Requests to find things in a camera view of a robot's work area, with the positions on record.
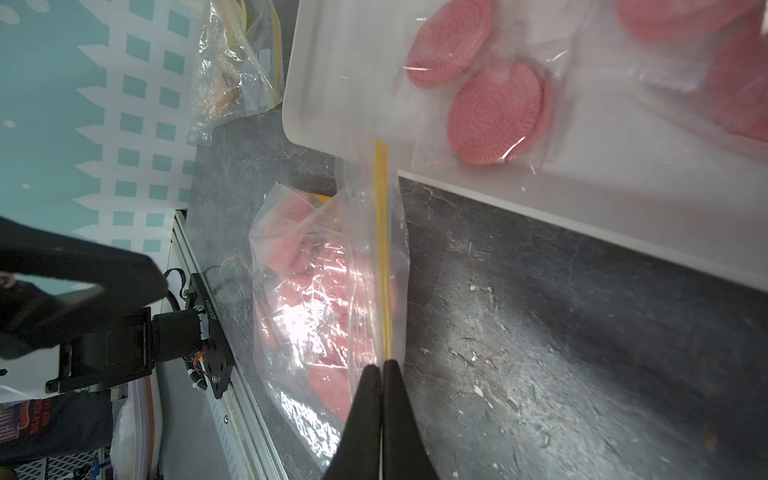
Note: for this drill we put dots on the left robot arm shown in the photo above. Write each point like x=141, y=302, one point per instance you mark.
x=80, y=316

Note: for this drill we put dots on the ziploc bag of cookies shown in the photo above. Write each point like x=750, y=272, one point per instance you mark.
x=239, y=66
x=330, y=285

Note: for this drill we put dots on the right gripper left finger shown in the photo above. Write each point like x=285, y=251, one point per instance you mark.
x=359, y=451

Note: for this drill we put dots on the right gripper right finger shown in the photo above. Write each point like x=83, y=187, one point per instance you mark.
x=403, y=453

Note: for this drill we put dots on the white rectangular tray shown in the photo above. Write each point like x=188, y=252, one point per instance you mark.
x=619, y=174

